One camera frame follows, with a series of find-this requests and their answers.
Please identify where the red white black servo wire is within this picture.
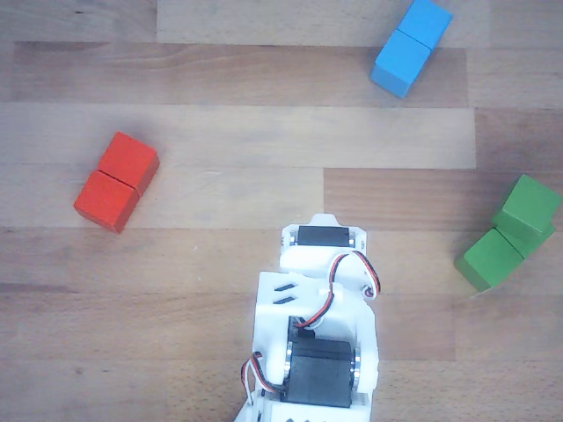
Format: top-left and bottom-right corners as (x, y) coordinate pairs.
(295, 251), (382, 330)

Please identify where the long green wooden block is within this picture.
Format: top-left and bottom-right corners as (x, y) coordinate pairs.
(454, 222), (556, 294)

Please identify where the small green wooden cube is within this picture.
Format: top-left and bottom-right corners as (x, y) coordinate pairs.
(491, 173), (563, 248)

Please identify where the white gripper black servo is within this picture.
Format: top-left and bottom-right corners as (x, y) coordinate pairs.
(279, 214), (382, 304)

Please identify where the long red wooden block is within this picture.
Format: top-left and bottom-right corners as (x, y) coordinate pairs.
(73, 130), (161, 235)

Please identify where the long blue wooden block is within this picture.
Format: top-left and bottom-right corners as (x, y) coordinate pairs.
(369, 0), (454, 99)

